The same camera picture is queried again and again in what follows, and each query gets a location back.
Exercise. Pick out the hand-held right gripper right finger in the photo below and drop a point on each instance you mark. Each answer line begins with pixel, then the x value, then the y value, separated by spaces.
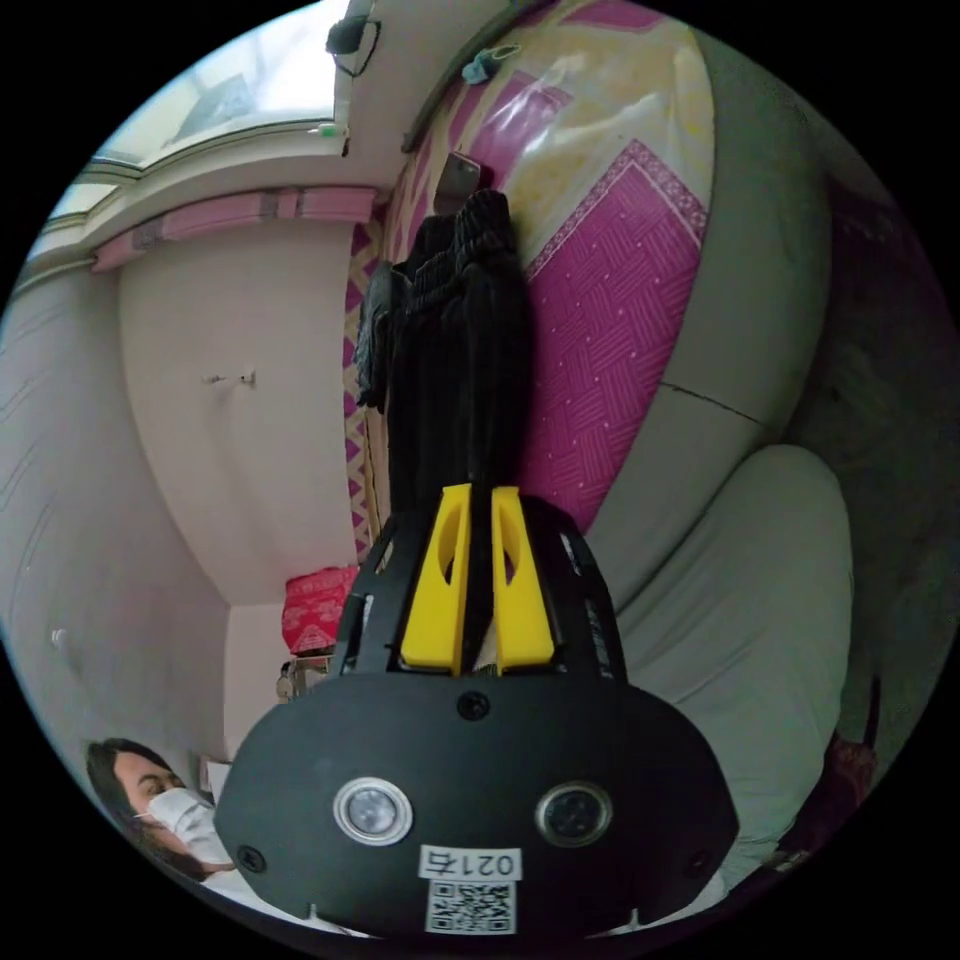
pixel 525 622

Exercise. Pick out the bed with pink woven mat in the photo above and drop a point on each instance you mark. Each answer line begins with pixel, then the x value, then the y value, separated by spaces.
pixel 615 337

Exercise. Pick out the person's body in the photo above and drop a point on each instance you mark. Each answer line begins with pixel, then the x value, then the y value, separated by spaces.
pixel 172 817

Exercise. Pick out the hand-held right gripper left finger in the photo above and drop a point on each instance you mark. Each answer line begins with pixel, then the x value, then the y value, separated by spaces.
pixel 435 600

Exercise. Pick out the red printed carton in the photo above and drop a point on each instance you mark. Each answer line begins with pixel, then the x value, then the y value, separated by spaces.
pixel 319 607

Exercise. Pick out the window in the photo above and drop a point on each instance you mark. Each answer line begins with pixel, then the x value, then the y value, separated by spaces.
pixel 225 90

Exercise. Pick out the pink curtain pelmet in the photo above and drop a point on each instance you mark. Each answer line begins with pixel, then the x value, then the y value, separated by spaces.
pixel 225 217

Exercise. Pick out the gray pants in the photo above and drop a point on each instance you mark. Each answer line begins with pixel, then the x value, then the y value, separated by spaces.
pixel 457 360

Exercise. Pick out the white rolled blanket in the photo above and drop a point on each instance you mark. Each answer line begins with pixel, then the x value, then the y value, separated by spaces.
pixel 742 615

